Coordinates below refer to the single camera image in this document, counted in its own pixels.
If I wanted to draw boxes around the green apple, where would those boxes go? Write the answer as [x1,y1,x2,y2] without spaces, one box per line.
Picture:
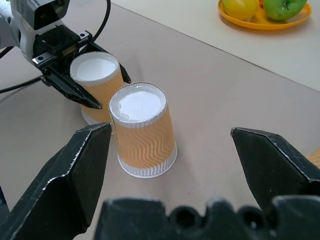
[263,0,308,22]

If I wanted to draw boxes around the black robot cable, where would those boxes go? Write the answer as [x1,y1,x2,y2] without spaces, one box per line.
[90,0,112,44]
[0,46,47,95]

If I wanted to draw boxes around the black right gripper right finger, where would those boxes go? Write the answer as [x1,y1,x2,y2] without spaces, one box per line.
[230,126,320,211]

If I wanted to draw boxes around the yellow apple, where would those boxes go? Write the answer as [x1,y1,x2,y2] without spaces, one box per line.
[222,0,259,22]

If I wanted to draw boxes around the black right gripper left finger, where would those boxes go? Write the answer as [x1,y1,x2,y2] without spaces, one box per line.
[0,121,113,240]

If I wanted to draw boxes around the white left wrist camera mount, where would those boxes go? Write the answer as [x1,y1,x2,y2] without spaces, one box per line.
[8,0,70,66]

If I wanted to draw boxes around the orange ribbed paper cup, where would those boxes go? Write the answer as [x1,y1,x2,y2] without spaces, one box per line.
[305,147,320,169]
[107,82,179,179]
[69,51,125,125]

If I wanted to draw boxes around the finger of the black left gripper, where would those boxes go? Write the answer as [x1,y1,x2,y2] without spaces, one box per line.
[41,65,103,110]
[117,61,133,85]

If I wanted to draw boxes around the orange plastic plate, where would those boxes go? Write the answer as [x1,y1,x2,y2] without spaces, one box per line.
[216,0,313,31]

